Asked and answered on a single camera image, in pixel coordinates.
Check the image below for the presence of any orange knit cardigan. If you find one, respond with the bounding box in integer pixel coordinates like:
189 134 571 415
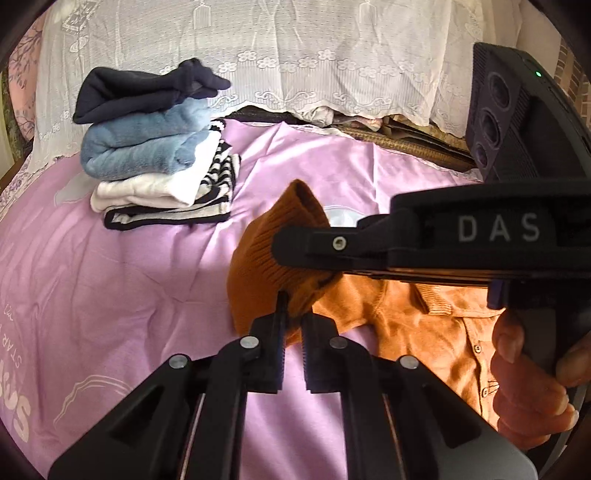
228 180 499 425

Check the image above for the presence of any person's right hand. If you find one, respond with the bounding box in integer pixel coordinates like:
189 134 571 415
491 310 590 451

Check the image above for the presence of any brown woven mat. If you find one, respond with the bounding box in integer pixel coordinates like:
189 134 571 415
226 106 477 172

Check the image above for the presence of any folded black white striped garment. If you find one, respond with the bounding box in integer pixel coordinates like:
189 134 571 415
97 119 242 231

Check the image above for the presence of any purple bed sheet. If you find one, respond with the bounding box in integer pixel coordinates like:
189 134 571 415
1 121 477 474

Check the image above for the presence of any white lace cover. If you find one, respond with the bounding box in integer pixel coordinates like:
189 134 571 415
29 1 522 171

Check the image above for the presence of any folded light blue fleece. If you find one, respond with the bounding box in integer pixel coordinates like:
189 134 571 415
80 98 211 181

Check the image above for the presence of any folded navy garment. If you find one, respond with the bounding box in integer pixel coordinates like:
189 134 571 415
72 58 231 125

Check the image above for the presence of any pink floral pillow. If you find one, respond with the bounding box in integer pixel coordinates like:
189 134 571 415
8 13 46 141

